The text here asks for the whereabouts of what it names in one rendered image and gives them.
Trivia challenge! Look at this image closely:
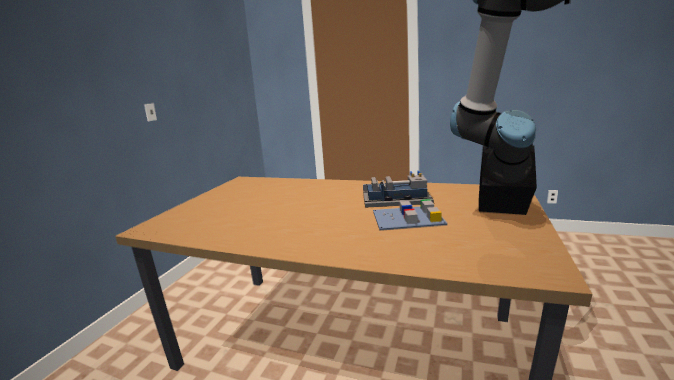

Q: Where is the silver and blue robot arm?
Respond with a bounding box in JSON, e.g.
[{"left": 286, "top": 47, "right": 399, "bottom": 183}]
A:
[{"left": 450, "top": 0, "right": 564, "bottom": 183}]

